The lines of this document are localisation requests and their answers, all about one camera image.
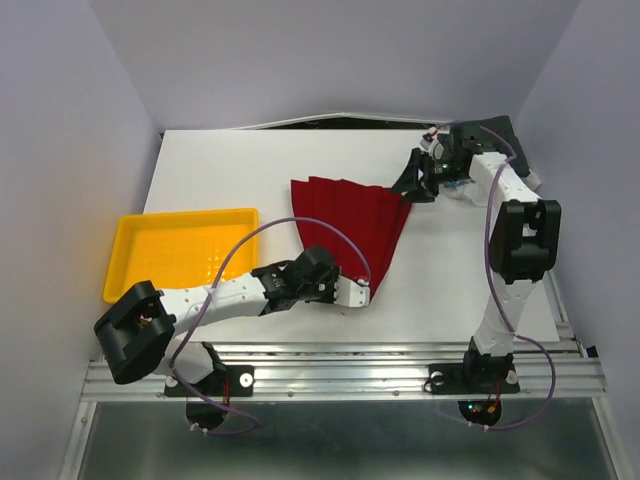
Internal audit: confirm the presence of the aluminium mounting rail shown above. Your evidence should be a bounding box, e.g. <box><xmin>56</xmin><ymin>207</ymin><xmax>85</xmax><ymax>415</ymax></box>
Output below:
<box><xmin>79</xmin><ymin>324</ymin><xmax>609</xmax><ymax>401</ymax></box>

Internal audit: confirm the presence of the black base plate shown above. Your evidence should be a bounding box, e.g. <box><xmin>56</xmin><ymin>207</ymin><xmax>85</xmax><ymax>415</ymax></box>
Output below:
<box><xmin>163</xmin><ymin>365</ymin><xmax>258</xmax><ymax>436</ymax></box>
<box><xmin>424</xmin><ymin>363</ymin><xmax>520</xmax><ymax>427</ymax></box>

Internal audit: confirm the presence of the dark grey dotted skirt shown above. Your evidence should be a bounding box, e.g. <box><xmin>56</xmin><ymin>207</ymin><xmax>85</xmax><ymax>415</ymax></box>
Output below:
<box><xmin>478</xmin><ymin>115</ymin><xmax>530</xmax><ymax>178</ymax></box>

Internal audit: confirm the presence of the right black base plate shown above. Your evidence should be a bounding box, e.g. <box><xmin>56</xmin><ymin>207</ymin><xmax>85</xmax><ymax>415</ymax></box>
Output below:
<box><xmin>424</xmin><ymin>363</ymin><xmax>520</xmax><ymax>427</ymax></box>

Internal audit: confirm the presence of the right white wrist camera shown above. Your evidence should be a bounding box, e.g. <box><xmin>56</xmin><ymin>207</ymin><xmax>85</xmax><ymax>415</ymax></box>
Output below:
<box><xmin>420</xmin><ymin>126</ymin><xmax>450</xmax><ymax>159</ymax></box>

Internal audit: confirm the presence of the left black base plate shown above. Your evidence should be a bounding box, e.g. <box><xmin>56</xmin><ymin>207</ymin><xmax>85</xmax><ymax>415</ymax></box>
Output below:
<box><xmin>163</xmin><ymin>365</ymin><xmax>258</xmax><ymax>436</ymax></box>

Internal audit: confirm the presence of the white paper sheet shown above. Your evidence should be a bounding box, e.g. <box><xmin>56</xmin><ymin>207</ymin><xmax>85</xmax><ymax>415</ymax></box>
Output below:
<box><xmin>442</xmin><ymin>171</ymin><xmax>541</xmax><ymax>207</ymax></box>

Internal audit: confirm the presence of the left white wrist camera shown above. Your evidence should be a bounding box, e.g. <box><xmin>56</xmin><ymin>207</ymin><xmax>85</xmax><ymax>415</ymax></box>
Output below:
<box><xmin>334</xmin><ymin>275</ymin><xmax>370</xmax><ymax>308</ymax></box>

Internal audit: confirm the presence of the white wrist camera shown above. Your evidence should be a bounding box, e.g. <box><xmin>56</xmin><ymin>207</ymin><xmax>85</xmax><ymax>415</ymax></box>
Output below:
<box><xmin>420</xmin><ymin>126</ymin><xmax>450</xmax><ymax>159</ymax></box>
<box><xmin>334</xmin><ymin>275</ymin><xmax>370</xmax><ymax>308</ymax></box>

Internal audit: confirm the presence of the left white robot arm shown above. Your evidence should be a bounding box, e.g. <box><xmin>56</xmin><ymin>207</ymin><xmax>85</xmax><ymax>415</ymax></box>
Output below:
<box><xmin>94</xmin><ymin>246</ymin><xmax>341</xmax><ymax>394</ymax></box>

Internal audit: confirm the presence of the blue floral skirt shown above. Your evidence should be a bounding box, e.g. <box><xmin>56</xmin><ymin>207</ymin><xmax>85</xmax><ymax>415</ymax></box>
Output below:
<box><xmin>442</xmin><ymin>179</ymin><xmax>470</xmax><ymax>192</ymax></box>

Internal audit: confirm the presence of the yellow plastic tray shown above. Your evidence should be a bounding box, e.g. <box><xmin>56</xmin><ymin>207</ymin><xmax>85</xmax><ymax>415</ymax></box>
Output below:
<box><xmin>103</xmin><ymin>208</ymin><xmax>259</xmax><ymax>304</ymax></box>

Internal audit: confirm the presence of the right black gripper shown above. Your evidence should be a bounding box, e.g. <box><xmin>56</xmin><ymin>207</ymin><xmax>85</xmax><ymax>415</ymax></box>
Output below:
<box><xmin>386</xmin><ymin>146</ymin><xmax>465</xmax><ymax>203</ymax></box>

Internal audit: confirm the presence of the red skirt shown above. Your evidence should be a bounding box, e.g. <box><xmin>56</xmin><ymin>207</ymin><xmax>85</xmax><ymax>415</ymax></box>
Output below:
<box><xmin>290</xmin><ymin>177</ymin><xmax>412</xmax><ymax>296</ymax></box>

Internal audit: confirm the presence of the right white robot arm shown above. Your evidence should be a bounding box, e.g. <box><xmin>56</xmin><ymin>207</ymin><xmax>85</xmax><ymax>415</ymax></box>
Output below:
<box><xmin>391</xmin><ymin>121</ymin><xmax>562</xmax><ymax>394</ymax></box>

